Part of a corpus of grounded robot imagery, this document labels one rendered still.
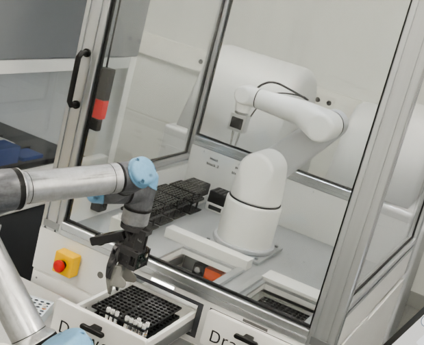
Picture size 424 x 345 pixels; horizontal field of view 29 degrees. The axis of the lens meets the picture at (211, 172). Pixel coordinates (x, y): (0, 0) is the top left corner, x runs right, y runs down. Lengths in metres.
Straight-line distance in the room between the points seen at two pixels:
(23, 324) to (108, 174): 0.40
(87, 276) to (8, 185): 0.87
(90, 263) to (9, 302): 0.74
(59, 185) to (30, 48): 1.10
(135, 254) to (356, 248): 0.59
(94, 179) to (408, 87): 0.82
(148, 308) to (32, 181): 0.70
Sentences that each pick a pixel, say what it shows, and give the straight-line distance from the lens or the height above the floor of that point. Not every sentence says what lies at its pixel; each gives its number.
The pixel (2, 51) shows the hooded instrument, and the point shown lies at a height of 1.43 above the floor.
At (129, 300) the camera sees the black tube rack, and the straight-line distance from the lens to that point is 2.44.
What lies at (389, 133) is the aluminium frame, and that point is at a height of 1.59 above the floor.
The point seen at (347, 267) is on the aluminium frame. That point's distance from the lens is 2.25.
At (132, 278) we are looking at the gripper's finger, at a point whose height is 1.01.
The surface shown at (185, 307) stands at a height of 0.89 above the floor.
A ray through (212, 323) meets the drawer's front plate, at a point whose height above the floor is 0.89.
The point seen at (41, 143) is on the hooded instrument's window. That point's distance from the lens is 3.18.
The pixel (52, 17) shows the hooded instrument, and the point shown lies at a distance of 2.98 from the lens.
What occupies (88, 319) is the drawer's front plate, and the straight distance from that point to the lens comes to 2.25.
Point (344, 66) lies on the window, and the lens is 2.20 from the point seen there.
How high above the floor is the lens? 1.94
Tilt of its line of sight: 15 degrees down
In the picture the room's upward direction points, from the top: 15 degrees clockwise
